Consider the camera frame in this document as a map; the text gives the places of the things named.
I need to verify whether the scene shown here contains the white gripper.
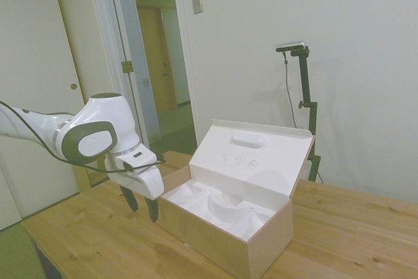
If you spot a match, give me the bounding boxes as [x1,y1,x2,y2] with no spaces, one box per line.
[104,156,165,223]

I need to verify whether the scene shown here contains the cardboard box with hinged lid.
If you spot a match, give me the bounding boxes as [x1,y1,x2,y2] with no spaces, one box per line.
[155,118,316,279]

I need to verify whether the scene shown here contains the white closet door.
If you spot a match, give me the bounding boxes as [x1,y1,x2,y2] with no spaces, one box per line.
[0,0,91,227]

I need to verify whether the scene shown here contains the black camera stand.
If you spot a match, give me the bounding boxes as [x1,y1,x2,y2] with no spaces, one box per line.
[289,46,321,182]

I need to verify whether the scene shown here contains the grey camera cable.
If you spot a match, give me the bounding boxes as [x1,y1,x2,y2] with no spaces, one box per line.
[281,51,298,128]

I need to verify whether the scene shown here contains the grey exterior camera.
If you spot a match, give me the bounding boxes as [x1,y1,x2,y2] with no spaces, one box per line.
[275,41,308,54]

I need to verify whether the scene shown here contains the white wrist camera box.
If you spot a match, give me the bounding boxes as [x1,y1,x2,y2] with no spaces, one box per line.
[116,143,159,175]

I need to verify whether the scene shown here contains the green upholstered chair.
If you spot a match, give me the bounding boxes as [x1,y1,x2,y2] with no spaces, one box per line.
[0,223,45,279]

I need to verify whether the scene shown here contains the white open door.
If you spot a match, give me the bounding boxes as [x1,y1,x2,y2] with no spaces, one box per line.
[103,0,161,144]

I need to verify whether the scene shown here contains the brown wooden hallway door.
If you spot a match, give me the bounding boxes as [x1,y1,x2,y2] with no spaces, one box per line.
[137,6,180,114]

